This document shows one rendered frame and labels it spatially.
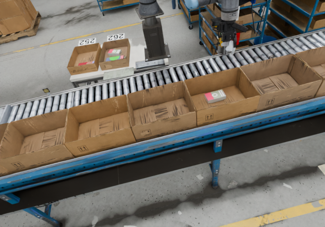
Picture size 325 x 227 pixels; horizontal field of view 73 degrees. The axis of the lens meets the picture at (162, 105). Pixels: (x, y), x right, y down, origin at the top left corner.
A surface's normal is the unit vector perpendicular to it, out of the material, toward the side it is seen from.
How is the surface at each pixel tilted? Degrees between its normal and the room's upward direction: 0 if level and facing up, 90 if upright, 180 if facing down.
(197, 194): 0
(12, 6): 90
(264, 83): 0
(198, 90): 89
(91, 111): 89
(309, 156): 0
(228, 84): 89
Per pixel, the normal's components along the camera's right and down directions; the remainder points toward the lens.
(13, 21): 0.28, 0.70
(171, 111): -0.13, -0.68
